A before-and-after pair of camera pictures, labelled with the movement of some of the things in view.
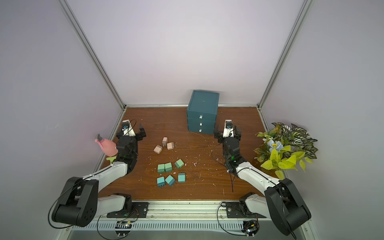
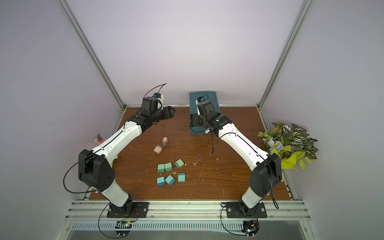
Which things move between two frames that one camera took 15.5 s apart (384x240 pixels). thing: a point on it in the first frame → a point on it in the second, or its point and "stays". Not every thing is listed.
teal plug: x=181 y=177 stays
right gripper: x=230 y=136 → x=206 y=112
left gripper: x=140 y=136 → x=167 y=112
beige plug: x=164 y=141 stays
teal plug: x=170 y=180 stays
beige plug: x=158 y=149 stays
